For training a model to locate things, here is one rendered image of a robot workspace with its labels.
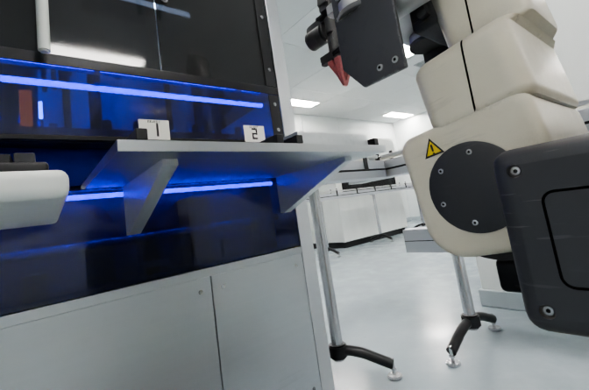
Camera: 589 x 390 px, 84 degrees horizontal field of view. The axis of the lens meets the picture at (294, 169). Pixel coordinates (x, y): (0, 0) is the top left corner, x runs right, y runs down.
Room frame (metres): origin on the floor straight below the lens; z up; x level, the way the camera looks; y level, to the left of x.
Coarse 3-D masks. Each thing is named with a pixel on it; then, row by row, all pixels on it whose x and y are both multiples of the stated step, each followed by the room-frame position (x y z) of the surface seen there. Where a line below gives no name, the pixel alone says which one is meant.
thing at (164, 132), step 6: (138, 120) 0.90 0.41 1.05; (144, 120) 0.91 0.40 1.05; (150, 120) 0.92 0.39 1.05; (156, 120) 0.93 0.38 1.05; (162, 120) 0.94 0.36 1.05; (138, 126) 0.90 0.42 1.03; (144, 126) 0.91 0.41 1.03; (150, 126) 0.92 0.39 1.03; (162, 126) 0.94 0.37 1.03; (168, 126) 0.95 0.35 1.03; (150, 132) 0.92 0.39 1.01; (156, 132) 0.93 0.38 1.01; (162, 132) 0.94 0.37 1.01; (168, 132) 0.95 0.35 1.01; (150, 138) 0.92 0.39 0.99; (156, 138) 0.93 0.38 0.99; (162, 138) 0.94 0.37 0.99; (168, 138) 0.95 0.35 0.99
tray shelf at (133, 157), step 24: (120, 144) 0.51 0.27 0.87; (144, 144) 0.53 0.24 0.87; (168, 144) 0.55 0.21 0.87; (192, 144) 0.58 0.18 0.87; (216, 144) 0.61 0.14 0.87; (240, 144) 0.64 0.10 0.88; (264, 144) 0.68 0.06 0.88; (288, 144) 0.72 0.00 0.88; (312, 144) 0.77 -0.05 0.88; (336, 144) 0.82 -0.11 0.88; (96, 168) 0.66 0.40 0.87; (120, 168) 0.63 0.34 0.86; (144, 168) 0.67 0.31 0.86; (192, 168) 0.75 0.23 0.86; (216, 168) 0.80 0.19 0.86; (240, 168) 0.86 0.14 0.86; (264, 168) 0.92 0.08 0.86; (288, 168) 1.00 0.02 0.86
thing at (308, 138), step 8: (288, 136) 0.79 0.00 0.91; (304, 136) 0.78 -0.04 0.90; (312, 136) 0.80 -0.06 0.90; (320, 136) 0.82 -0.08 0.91; (328, 136) 0.83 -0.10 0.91; (336, 136) 0.85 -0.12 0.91; (344, 136) 0.88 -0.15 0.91; (352, 136) 0.90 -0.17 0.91; (360, 136) 0.92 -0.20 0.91; (344, 144) 0.87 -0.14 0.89; (352, 144) 0.89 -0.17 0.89; (360, 144) 0.91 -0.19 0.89
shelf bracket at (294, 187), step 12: (312, 168) 1.03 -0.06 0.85; (324, 168) 0.99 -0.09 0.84; (336, 168) 0.95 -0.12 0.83; (276, 180) 1.18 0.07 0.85; (288, 180) 1.13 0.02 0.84; (300, 180) 1.08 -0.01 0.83; (312, 180) 1.03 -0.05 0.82; (324, 180) 1.01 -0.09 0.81; (288, 192) 1.13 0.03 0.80; (300, 192) 1.09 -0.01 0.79; (312, 192) 1.07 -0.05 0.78; (288, 204) 1.14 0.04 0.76
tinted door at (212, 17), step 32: (160, 0) 0.97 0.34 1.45; (192, 0) 1.04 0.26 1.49; (224, 0) 1.12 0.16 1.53; (160, 32) 0.96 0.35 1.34; (192, 32) 1.03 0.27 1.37; (224, 32) 1.11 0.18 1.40; (256, 32) 1.20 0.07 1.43; (192, 64) 1.02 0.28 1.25; (224, 64) 1.10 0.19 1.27; (256, 64) 1.19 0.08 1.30
